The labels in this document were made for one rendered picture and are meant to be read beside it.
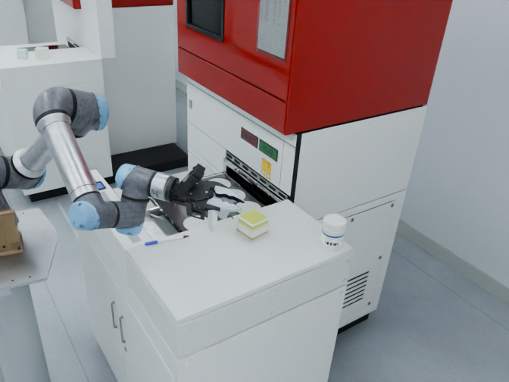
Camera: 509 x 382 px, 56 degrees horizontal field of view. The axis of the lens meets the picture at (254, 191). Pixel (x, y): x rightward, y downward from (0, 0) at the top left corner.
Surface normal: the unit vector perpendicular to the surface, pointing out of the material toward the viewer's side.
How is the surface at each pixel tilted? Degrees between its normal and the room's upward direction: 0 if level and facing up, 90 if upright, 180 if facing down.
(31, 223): 0
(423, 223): 90
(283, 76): 90
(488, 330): 0
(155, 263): 0
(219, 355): 90
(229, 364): 90
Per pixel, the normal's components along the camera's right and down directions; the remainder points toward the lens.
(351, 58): 0.56, 0.44
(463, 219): -0.83, 0.23
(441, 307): 0.06, -0.87
